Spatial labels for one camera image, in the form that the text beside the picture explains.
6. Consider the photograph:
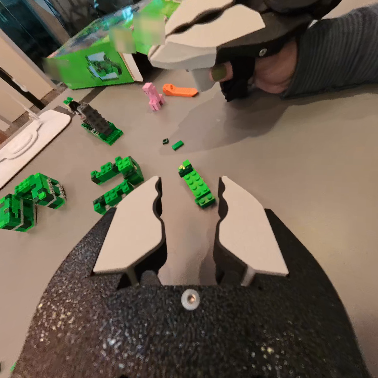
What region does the white moulded tray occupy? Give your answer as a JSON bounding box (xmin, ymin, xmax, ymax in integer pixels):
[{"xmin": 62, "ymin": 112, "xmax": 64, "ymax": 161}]
[{"xmin": 0, "ymin": 110, "xmax": 72, "ymax": 189}]

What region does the grey desk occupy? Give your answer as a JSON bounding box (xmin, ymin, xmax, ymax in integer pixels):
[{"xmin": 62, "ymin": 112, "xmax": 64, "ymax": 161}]
[{"xmin": 0, "ymin": 80, "xmax": 378, "ymax": 378}]

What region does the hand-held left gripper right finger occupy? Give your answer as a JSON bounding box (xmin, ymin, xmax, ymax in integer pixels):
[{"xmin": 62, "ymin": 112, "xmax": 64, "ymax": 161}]
[{"xmin": 213, "ymin": 176, "xmax": 289, "ymax": 287}]

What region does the person's right forearm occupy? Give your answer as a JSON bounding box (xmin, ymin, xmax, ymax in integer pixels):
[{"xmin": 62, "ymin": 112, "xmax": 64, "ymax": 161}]
[{"xmin": 281, "ymin": 4, "xmax": 378, "ymax": 99}]

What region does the green zigzag brick assembly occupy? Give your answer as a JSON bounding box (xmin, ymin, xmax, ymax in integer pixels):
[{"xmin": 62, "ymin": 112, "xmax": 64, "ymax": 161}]
[{"xmin": 91, "ymin": 156, "xmax": 145, "ymax": 215}]

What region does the green toy box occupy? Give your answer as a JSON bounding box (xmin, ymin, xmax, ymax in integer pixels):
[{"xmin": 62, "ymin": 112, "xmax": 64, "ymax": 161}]
[{"xmin": 44, "ymin": 0, "xmax": 181, "ymax": 90}]

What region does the pink brick pig figure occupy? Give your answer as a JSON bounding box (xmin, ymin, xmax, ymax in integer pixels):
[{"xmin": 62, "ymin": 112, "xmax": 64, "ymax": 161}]
[{"xmin": 142, "ymin": 83, "xmax": 165, "ymax": 111}]

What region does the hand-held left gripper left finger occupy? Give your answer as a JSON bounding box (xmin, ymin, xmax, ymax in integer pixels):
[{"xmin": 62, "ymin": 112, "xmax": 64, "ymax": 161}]
[{"xmin": 93, "ymin": 176, "xmax": 168, "ymax": 289}]

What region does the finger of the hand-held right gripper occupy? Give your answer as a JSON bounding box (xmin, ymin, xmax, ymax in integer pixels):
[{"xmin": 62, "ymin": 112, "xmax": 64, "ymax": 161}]
[
  {"xmin": 164, "ymin": 0, "xmax": 237, "ymax": 35},
  {"xmin": 148, "ymin": 11, "xmax": 267, "ymax": 92}
]

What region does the green blocky brick assembly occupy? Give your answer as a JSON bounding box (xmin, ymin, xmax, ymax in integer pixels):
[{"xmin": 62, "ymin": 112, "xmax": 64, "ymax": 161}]
[{"xmin": 0, "ymin": 173, "xmax": 67, "ymax": 232}]

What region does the grey brick tower, green base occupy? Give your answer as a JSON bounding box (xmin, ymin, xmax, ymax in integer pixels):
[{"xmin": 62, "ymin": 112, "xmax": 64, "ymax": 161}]
[{"xmin": 63, "ymin": 97, "xmax": 123, "ymax": 146}]

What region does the person's right hand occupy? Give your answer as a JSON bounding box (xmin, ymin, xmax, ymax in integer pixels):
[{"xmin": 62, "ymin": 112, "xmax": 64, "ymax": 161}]
[{"xmin": 210, "ymin": 41, "xmax": 298, "ymax": 94}]

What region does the orange brick separator tool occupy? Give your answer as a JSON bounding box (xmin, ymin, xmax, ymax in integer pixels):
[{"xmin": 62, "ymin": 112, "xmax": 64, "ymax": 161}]
[{"xmin": 162, "ymin": 83, "xmax": 199, "ymax": 97}]

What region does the long green brick assembly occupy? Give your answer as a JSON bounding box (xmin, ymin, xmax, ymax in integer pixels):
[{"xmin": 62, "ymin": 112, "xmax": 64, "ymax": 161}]
[{"xmin": 178, "ymin": 160, "xmax": 216, "ymax": 209}]

